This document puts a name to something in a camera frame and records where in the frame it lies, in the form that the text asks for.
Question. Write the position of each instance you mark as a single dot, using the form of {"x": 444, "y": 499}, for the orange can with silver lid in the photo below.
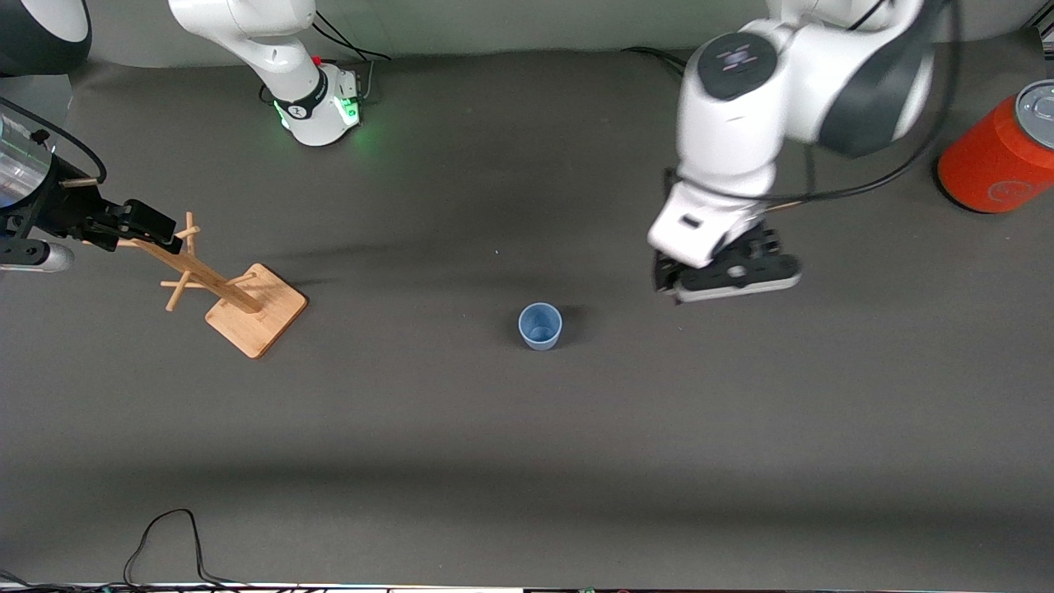
{"x": 988, "y": 156}

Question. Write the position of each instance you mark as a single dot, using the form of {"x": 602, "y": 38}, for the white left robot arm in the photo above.
{"x": 741, "y": 123}

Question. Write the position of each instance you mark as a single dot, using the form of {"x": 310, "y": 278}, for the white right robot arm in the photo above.
{"x": 272, "y": 49}

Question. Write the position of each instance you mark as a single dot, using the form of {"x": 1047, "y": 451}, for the light blue plastic cup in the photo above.
{"x": 539, "y": 338}

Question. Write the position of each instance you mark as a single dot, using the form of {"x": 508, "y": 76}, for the wooden mug tree stand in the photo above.
{"x": 255, "y": 317}

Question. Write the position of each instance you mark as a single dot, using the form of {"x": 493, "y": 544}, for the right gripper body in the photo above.
{"x": 59, "y": 207}

